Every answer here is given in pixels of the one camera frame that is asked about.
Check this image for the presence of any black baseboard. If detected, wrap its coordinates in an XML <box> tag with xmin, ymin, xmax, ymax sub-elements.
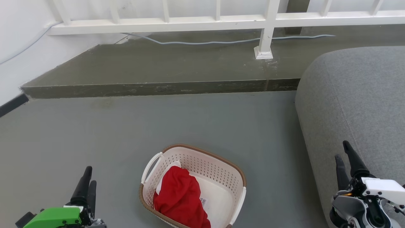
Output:
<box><xmin>0</xmin><ymin>93</ymin><xmax>29</xmax><ymax>117</ymax></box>

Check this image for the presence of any white perforated plastic laundry basket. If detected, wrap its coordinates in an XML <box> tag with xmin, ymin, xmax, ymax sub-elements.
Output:
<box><xmin>139</xmin><ymin>144</ymin><xmax>247</xmax><ymax>228</ymax></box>

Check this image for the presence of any red garment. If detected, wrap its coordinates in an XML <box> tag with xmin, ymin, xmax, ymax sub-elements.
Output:
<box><xmin>153</xmin><ymin>166</ymin><xmax>211</xmax><ymax>228</ymax></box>

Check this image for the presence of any grey floor cable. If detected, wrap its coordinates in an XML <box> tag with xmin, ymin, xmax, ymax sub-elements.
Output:
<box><xmin>0</xmin><ymin>21</ymin><xmax>336</xmax><ymax>65</ymax></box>

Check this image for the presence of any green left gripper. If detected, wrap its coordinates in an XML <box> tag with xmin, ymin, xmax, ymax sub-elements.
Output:
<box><xmin>23</xmin><ymin>166</ymin><xmax>106</xmax><ymax>228</ymax></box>

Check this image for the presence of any white railing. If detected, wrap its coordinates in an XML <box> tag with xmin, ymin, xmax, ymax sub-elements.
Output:
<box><xmin>47</xmin><ymin>0</ymin><xmax>405</xmax><ymax>60</ymax></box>

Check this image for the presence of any raised concrete step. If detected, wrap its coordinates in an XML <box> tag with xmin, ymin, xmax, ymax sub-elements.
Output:
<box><xmin>21</xmin><ymin>25</ymin><xmax>405</xmax><ymax>99</ymax></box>

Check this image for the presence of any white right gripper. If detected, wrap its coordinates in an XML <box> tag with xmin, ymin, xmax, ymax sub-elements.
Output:
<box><xmin>335</xmin><ymin>140</ymin><xmax>405</xmax><ymax>198</ymax></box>

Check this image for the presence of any dark grey post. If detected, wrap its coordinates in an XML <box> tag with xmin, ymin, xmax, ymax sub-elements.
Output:
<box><xmin>284</xmin><ymin>0</ymin><xmax>310</xmax><ymax>35</ymax></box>

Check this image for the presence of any grey fabric sofa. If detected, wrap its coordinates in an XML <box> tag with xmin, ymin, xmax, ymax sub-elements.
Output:
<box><xmin>294</xmin><ymin>46</ymin><xmax>405</xmax><ymax>228</ymax></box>

